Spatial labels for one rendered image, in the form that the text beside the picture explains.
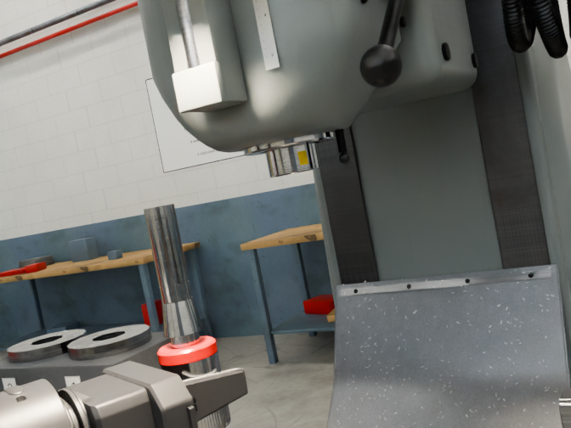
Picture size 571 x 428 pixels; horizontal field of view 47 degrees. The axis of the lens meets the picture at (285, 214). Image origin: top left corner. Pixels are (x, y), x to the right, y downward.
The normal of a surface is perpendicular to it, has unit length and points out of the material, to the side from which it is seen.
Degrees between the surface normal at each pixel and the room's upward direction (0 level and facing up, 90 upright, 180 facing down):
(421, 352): 63
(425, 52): 90
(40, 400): 34
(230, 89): 90
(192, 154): 90
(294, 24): 90
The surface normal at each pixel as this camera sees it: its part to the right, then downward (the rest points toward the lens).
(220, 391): 0.58, -0.07
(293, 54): 0.02, 0.21
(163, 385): 0.29, -0.74
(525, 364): -0.50, -0.31
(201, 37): -0.47, 0.14
